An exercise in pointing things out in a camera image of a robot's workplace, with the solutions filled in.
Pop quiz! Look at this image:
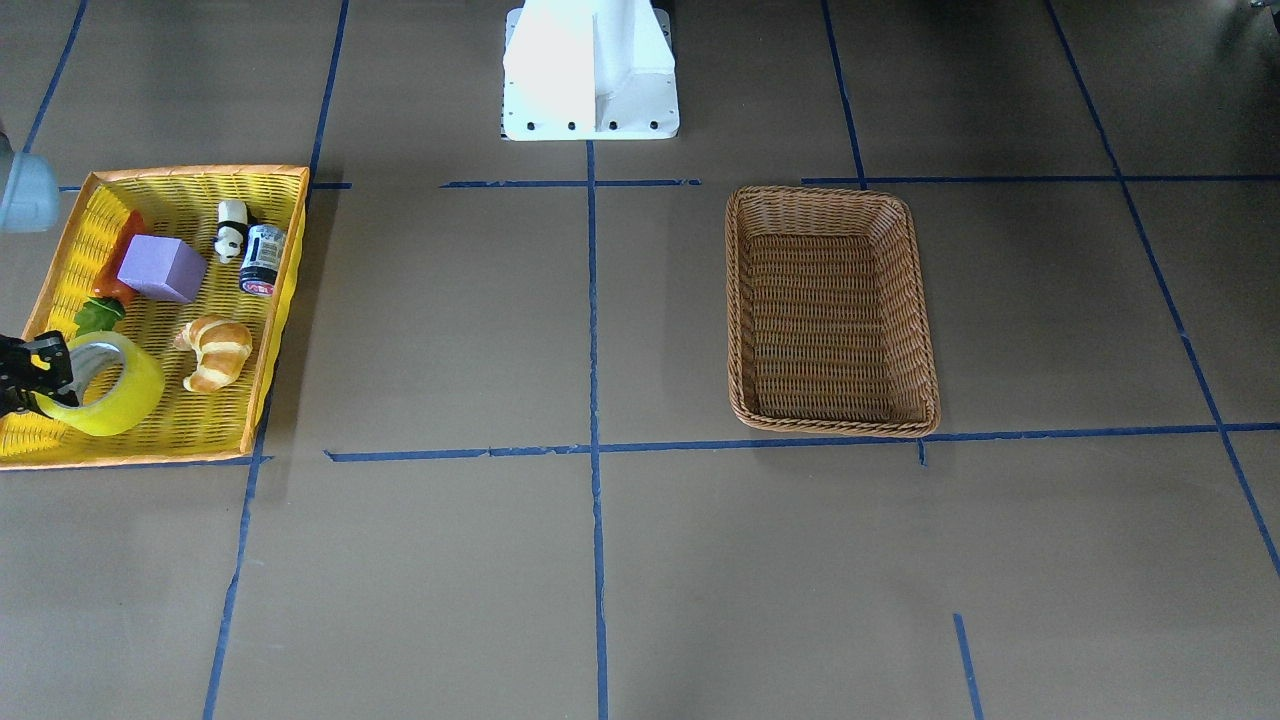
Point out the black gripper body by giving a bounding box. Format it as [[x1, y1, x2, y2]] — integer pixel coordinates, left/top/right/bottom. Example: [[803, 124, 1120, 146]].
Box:
[[1, 331, 77, 416]]

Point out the yellow tape roll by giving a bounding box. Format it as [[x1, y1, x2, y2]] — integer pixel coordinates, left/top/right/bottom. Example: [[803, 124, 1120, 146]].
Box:
[[35, 331, 165, 437]]

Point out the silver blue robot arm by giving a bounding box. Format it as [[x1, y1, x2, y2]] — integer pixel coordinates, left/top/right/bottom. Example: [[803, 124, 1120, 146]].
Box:
[[1, 135, 79, 416]]

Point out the yellow plastic basket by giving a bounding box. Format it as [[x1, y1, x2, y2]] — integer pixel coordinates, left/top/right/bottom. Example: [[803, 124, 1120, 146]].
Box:
[[3, 165, 311, 470]]

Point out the brown wicker basket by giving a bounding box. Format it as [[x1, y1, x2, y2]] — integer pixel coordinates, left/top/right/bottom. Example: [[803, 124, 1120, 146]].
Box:
[[724, 186, 941, 439]]

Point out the toy carrot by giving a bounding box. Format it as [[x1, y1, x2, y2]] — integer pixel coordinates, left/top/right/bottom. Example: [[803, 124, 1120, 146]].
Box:
[[73, 211, 147, 337]]

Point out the purple foam cube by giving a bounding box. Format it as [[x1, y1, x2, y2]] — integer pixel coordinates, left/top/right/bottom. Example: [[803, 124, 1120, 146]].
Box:
[[116, 234, 209, 304]]

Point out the toy croissant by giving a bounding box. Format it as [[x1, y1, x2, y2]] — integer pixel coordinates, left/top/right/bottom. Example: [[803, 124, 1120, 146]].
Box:
[[172, 314, 253, 395]]

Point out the panda figurine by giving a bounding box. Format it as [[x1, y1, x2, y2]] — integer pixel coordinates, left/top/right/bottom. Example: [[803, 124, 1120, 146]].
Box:
[[212, 199, 250, 264]]

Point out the small dark can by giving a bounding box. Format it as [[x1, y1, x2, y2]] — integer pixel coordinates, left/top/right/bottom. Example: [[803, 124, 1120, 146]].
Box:
[[238, 224, 285, 297]]

